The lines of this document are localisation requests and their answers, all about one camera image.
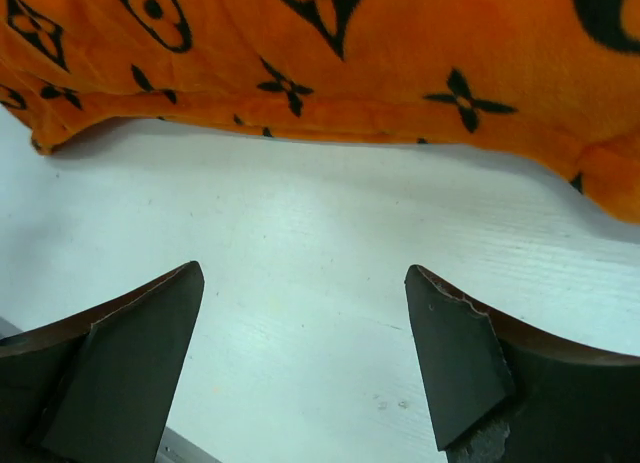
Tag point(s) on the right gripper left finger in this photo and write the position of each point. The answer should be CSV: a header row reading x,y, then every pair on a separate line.
x,y
98,385

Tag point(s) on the orange patterned pillowcase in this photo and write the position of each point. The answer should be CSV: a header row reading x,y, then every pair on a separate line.
x,y
554,81

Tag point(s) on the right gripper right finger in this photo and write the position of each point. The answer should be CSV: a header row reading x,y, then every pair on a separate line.
x,y
501,390

